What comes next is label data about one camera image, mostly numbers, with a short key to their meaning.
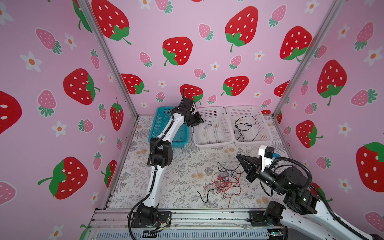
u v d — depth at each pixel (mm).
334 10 695
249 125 1138
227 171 890
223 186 888
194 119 898
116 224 732
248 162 543
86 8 680
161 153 634
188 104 864
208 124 1122
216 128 1111
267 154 498
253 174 519
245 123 1148
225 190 833
